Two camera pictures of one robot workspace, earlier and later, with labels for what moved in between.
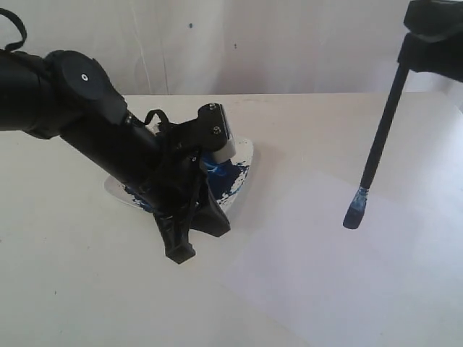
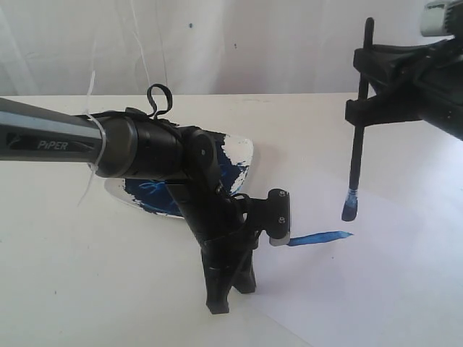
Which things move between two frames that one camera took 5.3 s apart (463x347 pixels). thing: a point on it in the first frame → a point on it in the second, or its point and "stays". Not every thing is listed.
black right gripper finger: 443,58 → 391,105
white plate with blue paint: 225,176 stays
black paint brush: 355,214 → 351,201
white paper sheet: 396,280 stays
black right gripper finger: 433,20 → 389,65
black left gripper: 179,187 → 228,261
